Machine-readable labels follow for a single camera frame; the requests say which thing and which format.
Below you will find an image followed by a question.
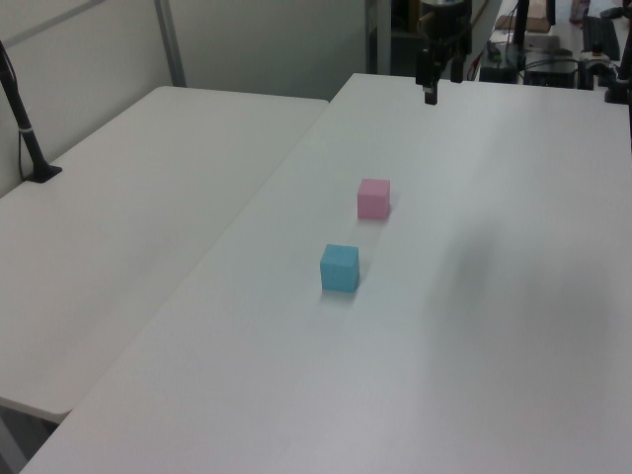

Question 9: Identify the pink foam cube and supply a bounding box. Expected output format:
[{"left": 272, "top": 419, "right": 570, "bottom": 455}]
[{"left": 355, "top": 178, "right": 392, "bottom": 220}]

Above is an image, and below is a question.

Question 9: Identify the black camera stand pole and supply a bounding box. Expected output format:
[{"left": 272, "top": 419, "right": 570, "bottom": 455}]
[{"left": 0, "top": 39, "right": 64, "bottom": 185}]

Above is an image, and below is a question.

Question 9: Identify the blue foam cube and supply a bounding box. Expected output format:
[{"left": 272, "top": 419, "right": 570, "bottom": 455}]
[{"left": 319, "top": 243, "right": 360, "bottom": 293}]

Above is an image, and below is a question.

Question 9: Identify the brown cardboard box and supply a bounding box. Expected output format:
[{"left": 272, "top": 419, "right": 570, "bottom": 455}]
[{"left": 495, "top": 0, "right": 553, "bottom": 34}]

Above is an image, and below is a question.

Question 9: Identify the grey partition post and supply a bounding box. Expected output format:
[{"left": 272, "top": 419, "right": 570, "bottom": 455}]
[{"left": 153, "top": 0, "right": 188, "bottom": 89}]

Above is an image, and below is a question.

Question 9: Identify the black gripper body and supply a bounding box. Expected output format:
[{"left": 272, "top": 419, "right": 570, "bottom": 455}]
[{"left": 418, "top": 0, "right": 472, "bottom": 56}]

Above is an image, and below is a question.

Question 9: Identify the white side table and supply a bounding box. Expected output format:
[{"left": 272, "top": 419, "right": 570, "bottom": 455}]
[{"left": 0, "top": 85, "right": 331, "bottom": 417}]

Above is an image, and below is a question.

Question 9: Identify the black upright pole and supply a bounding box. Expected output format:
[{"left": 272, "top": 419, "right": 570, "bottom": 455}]
[{"left": 512, "top": 0, "right": 531, "bottom": 53}]

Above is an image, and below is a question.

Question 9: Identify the black clamp mount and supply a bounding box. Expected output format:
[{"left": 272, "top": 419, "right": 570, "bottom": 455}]
[{"left": 603, "top": 0, "right": 632, "bottom": 106}]

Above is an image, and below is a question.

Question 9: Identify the black electronics box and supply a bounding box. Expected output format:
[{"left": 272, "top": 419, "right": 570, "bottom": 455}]
[{"left": 522, "top": 58, "right": 580, "bottom": 89}]

